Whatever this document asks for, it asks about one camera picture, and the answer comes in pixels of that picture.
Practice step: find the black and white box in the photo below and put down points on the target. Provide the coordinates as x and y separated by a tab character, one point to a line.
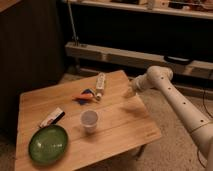
50	118

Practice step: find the wooden shelf rack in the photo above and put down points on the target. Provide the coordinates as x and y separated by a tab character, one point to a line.
134	36

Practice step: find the metal stand pole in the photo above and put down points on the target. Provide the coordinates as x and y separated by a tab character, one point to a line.
74	37

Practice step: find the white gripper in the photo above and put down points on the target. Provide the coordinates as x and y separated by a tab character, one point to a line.
138	84

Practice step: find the green plate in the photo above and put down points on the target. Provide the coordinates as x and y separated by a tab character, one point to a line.
48	145

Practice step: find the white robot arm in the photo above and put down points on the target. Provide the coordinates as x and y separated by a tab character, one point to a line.
195	122

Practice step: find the black object on shelf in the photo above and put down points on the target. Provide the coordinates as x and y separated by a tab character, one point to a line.
175	60

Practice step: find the orange carrot toy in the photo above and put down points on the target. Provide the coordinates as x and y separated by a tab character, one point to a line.
87	96

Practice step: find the white plastic bottle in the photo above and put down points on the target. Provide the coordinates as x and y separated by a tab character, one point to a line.
100	85

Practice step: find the translucent plastic cup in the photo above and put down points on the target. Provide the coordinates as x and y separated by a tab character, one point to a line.
89	121

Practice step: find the wooden table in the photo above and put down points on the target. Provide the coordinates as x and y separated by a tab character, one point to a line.
96	131

